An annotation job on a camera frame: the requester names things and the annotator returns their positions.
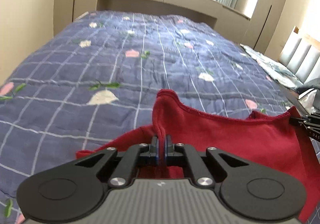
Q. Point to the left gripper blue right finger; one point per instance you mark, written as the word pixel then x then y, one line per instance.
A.
pixel 190 161

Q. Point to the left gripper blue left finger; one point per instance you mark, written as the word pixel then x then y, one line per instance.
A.
pixel 129 162

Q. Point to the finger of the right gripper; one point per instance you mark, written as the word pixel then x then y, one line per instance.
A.
pixel 300 121

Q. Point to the dark red long-sleeve sweater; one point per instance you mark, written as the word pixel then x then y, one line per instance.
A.
pixel 268 140

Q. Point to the folded light blue clothes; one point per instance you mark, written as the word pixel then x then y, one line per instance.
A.
pixel 275 70

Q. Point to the grey quilted jacket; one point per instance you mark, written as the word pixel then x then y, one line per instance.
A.
pixel 312 84

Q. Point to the grey padded wooden headboard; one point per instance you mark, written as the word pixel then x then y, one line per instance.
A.
pixel 300 55

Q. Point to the blue plaid floral quilt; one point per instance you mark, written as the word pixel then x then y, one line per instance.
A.
pixel 82 89

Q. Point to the right beige tall wardrobe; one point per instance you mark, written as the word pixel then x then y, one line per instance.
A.
pixel 263 24

